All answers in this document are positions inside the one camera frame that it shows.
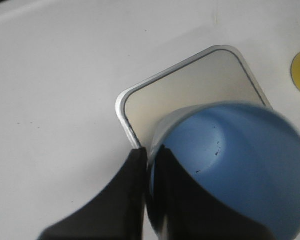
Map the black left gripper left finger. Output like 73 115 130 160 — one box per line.
39 148 148 240

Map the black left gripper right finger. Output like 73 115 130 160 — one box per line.
146 146 275 240

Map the light blue plastic cup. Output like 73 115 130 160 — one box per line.
149 103 300 240

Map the silver electronic kitchen scale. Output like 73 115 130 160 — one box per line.
115 45 271 150

